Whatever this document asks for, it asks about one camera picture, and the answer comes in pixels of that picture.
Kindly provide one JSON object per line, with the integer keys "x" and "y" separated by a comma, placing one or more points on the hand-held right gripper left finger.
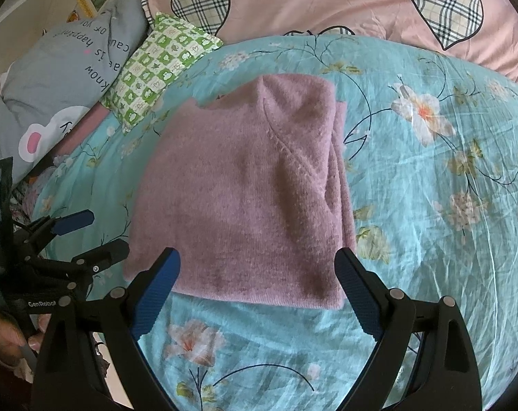
{"x": 156, "y": 295}

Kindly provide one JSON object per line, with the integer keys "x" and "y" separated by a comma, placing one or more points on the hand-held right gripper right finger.
{"x": 361, "y": 299}

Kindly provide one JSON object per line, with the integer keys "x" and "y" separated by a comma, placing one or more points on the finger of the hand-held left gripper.
{"x": 106, "y": 254}
{"x": 74, "y": 221}

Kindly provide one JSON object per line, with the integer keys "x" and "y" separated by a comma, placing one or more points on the pink fuzzy sweater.
{"x": 241, "y": 205}

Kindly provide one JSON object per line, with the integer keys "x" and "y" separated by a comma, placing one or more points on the person's left hand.
{"x": 6, "y": 336}

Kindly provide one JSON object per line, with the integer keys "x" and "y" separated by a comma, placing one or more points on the teal floral bed sheet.
{"x": 434, "y": 244}

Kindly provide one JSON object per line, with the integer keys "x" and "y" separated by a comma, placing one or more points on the pink cloth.
{"x": 87, "y": 130}

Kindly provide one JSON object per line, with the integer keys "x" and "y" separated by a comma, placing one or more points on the grey pillow with lettering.
{"x": 49, "y": 64}

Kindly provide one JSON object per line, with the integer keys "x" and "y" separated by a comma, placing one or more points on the green checkered pillow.
{"x": 156, "y": 64}

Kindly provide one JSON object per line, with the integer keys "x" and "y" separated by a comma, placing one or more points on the pink duvet with plaid hearts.
{"x": 327, "y": 0}

